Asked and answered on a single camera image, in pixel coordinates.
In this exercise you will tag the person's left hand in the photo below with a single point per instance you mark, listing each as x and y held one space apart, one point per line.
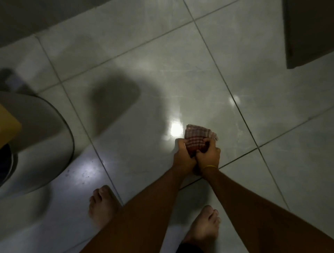
183 158

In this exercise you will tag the person's right hand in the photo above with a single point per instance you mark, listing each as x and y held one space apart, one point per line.
208 156

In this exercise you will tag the person's left fingers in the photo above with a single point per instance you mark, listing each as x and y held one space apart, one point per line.
180 142

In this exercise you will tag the person's right fingers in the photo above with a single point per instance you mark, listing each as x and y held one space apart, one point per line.
208 143

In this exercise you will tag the red checkered cloth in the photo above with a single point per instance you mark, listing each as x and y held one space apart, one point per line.
196 138

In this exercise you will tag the person's left forearm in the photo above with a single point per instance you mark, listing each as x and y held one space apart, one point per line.
146 211

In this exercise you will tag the person's right forearm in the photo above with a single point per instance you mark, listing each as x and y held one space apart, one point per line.
258 216

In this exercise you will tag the thin yellow wrist band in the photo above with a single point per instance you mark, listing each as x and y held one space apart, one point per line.
209 167

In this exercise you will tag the person's right foot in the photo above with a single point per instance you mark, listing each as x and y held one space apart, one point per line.
203 229

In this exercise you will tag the person's foot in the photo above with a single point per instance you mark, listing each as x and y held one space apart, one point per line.
203 229
103 204

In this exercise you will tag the person's left foot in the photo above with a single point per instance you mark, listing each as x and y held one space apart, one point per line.
103 204

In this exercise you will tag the round glass table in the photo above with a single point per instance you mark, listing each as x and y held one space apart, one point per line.
34 146

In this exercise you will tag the dark wooden cabinet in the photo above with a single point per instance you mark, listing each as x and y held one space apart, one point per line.
308 31

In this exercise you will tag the yellow box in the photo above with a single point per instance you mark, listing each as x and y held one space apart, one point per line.
7 125

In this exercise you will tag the dark round bin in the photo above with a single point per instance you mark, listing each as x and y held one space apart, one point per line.
4 163

